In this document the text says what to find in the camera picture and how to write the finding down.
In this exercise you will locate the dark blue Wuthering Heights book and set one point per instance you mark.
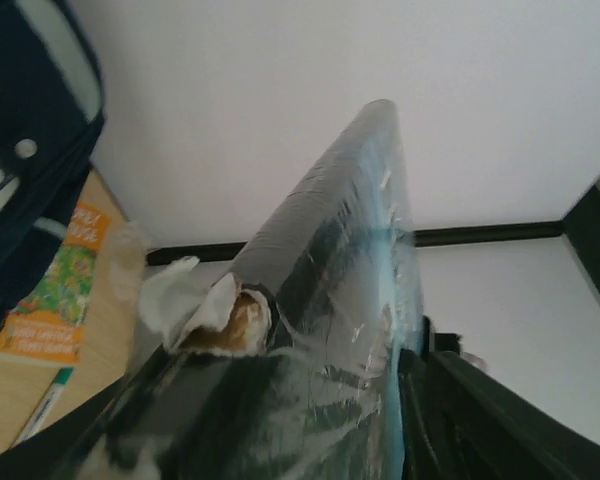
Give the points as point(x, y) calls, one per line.
point(335, 265)

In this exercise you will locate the orange Treehouse book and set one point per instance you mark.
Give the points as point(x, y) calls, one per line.
point(47, 326)

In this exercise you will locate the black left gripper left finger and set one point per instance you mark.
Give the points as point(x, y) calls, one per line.
point(135, 429)

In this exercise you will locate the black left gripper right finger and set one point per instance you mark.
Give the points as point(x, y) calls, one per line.
point(459, 423)

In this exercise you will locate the green capped white marker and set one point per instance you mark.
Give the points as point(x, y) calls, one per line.
point(44, 406)

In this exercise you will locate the navy blue student backpack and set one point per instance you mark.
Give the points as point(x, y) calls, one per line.
point(51, 116)

